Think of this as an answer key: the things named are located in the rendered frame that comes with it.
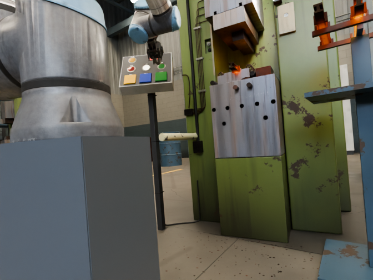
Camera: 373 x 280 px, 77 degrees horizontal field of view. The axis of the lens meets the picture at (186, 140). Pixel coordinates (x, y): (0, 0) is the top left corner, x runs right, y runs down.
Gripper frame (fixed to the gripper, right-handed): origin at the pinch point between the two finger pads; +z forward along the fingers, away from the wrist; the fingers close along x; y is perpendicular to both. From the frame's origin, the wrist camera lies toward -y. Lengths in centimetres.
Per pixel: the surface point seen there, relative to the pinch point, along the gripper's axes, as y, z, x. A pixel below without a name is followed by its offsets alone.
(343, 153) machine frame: 40, 62, 122
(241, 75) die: 8, 9, 49
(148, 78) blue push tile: 2.2, 10.3, -8.0
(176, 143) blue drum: -189, 426, -37
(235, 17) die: -23, -8, 48
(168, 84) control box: 6.5, 12.9, 4.3
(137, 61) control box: -15.5, 11.1, -16.1
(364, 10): 33, -42, 82
